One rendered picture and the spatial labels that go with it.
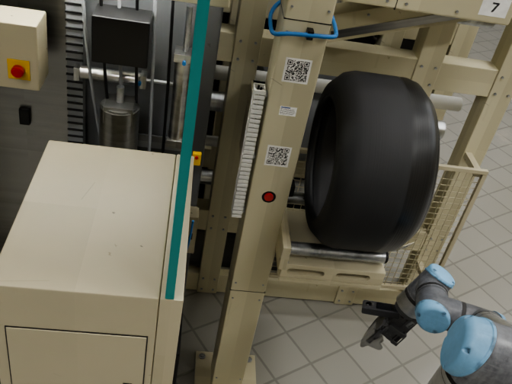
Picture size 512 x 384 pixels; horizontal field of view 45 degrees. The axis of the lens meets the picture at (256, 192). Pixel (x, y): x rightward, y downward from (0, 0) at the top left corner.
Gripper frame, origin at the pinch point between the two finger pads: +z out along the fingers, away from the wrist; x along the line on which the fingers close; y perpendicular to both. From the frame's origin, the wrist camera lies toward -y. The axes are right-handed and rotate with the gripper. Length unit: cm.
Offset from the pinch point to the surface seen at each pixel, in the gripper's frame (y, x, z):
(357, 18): -61, 52, -70
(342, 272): -15.5, 16.8, -7.0
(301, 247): -32.2, 13.9, -7.4
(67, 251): -84, -58, -15
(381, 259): -7.3, 22.3, -16.7
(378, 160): -33, 4, -51
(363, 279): -7.4, 20.7, -7.4
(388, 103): -39, 17, -63
